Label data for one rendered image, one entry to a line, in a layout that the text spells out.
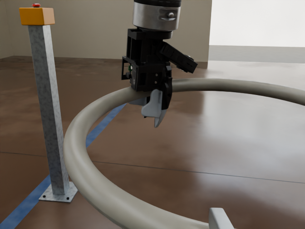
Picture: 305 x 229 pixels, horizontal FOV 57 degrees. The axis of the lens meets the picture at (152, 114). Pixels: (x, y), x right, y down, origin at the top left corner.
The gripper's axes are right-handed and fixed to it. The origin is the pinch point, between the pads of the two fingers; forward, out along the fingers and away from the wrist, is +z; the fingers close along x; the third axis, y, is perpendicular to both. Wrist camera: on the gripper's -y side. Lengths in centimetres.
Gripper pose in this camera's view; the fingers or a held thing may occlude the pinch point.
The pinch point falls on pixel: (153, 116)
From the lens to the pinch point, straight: 65.1
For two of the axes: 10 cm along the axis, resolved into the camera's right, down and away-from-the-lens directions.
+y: -8.5, 1.6, -5.1
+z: -1.0, 8.9, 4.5
